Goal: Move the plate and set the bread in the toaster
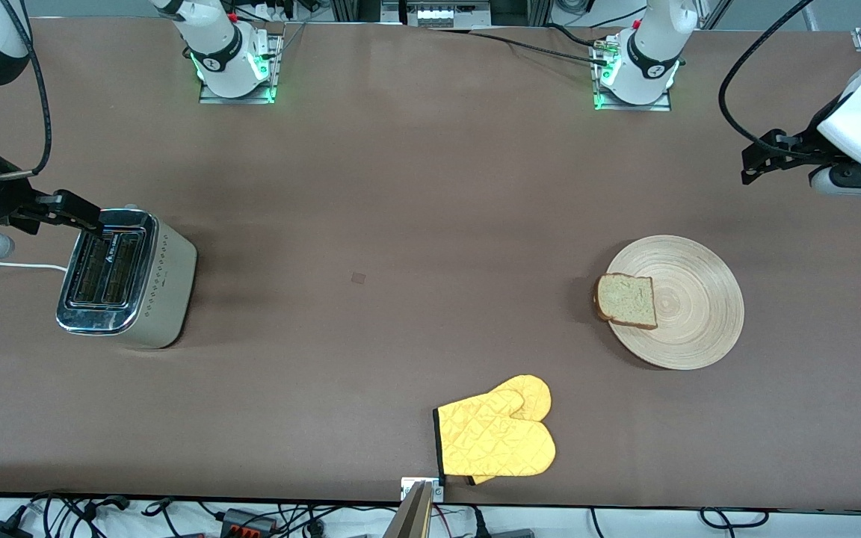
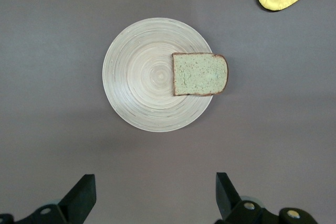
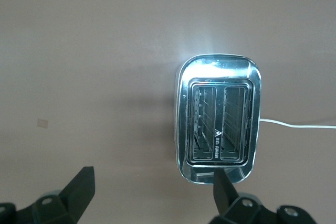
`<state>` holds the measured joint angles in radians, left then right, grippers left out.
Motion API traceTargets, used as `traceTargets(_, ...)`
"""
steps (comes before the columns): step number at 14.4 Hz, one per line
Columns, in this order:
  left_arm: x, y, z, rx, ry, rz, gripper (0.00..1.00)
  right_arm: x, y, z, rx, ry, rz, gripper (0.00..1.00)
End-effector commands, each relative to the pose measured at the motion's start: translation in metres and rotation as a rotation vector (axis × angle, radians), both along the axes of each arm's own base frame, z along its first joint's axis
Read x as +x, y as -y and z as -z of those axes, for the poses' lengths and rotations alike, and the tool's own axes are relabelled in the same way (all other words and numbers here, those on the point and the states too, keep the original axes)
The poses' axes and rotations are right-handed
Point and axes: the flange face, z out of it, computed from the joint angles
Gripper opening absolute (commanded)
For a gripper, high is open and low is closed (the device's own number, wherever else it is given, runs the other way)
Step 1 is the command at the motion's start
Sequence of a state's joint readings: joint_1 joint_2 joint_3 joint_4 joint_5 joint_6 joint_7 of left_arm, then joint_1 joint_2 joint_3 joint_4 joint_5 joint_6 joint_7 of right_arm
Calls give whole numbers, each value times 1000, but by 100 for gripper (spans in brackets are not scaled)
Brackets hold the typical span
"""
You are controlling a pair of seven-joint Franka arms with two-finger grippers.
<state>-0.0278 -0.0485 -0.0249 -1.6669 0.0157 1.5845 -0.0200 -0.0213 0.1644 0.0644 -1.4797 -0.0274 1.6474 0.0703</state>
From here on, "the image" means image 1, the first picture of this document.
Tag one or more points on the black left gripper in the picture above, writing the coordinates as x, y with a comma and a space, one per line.
806, 143

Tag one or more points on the brown bread slice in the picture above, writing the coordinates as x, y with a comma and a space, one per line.
628, 299

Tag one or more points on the white power strip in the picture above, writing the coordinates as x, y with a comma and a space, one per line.
445, 16

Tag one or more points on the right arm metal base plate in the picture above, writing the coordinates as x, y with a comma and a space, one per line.
210, 96

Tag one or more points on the black orange connector box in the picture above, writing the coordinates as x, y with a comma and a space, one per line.
247, 523

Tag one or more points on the aluminium camera post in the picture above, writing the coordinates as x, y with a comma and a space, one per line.
409, 519

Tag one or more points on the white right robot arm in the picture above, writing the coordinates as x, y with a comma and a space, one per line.
214, 45

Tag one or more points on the silver two-slot toaster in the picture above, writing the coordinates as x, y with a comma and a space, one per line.
169, 291

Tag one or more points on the yellow quilted oven mitt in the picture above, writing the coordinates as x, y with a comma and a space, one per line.
498, 441

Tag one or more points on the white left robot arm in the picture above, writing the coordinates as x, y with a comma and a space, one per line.
647, 52

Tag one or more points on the round wooden plate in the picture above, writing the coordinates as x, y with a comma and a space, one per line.
692, 314

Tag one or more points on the small metal edge bracket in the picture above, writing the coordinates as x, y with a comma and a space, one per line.
408, 489

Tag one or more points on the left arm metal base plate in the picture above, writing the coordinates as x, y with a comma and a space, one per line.
658, 106

